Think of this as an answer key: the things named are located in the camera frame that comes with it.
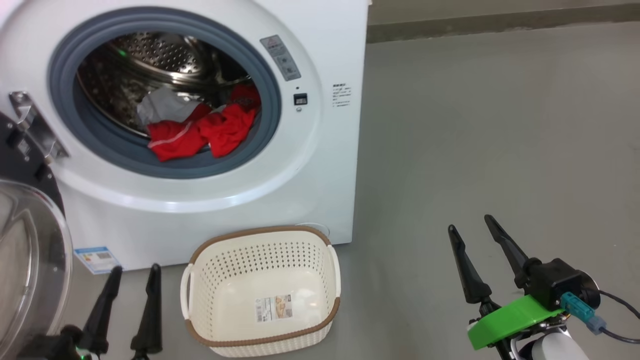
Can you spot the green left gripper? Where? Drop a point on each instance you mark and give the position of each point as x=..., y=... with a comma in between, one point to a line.
x=82, y=356

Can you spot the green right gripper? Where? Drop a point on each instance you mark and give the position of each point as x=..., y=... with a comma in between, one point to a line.
x=515, y=317

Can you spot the black-rimmed glass washer door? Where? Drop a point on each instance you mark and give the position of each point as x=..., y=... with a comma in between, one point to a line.
x=30, y=260

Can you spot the red garment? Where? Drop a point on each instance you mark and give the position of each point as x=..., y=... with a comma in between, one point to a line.
x=225, y=127

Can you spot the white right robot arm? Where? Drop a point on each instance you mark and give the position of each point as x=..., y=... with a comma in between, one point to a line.
x=555, y=350

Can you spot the cream perforated laundry basket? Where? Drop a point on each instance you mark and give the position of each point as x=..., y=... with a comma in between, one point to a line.
x=260, y=270

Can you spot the white front-load washing machine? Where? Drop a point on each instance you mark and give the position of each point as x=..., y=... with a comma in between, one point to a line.
x=320, y=175

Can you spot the metal door hinge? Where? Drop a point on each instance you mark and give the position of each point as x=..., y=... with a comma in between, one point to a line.
x=37, y=127

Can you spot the stainless steel washing machine drum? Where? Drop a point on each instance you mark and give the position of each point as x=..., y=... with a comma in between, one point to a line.
x=160, y=55

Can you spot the blue energy label sticker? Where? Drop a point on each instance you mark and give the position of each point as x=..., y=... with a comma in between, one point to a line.
x=97, y=260

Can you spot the round drain filter cover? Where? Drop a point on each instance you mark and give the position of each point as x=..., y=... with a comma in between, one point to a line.
x=320, y=229

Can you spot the grey warning sticker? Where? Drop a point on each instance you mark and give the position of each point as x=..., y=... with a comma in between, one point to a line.
x=281, y=57

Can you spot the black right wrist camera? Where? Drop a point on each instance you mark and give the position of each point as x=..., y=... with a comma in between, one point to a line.
x=555, y=280

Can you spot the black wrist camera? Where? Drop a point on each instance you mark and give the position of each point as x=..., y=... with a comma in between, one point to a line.
x=57, y=345
x=555, y=280

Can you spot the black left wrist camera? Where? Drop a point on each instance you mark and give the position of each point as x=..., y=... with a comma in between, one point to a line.
x=57, y=345

